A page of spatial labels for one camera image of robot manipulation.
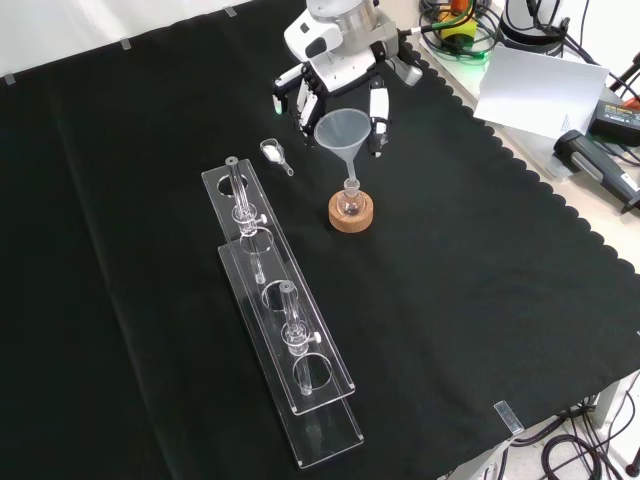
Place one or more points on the black bench cloth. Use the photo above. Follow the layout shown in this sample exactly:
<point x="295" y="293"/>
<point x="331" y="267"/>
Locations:
<point x="450" y="300"/>

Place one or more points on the clear plastic funnel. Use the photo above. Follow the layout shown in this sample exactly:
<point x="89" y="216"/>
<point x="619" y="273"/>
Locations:
<point x="342" y="130"/>

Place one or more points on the clear acrylic funnel stand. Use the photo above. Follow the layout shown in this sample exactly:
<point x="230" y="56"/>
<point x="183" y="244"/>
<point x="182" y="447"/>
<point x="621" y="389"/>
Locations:
<point x="325" y="435"/>

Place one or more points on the glass weighing funnel with powder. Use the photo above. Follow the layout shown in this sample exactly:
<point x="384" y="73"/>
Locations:
<point x="272" y="150"/>

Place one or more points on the clear tape strip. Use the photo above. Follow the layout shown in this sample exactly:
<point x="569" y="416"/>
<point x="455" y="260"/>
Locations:
<point x="507" y="417"/>
<point x="126" y="44"/>
<point x="9" y="79"/>
<point x="230" y="11"/>

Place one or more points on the pale board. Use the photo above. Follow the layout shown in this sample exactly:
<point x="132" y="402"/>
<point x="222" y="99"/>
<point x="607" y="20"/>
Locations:
<point x="540" y="85"/>

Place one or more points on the black power adapter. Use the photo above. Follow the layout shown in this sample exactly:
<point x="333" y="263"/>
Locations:
<point x="617" y="117"/>

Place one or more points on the small glass round-bottom flask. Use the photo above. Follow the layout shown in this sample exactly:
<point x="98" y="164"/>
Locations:
<point x="350" y="202"/>

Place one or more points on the black handheld device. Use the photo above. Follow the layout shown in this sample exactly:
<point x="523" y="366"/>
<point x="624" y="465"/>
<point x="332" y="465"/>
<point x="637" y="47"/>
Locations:
<point x="595" y="165"/>

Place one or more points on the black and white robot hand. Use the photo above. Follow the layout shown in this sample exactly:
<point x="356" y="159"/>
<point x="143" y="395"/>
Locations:
<point x="340" y="70"/>

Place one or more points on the yellow stop button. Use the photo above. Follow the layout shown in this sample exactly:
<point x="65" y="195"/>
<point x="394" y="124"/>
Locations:
<point x="457" y="30"/>

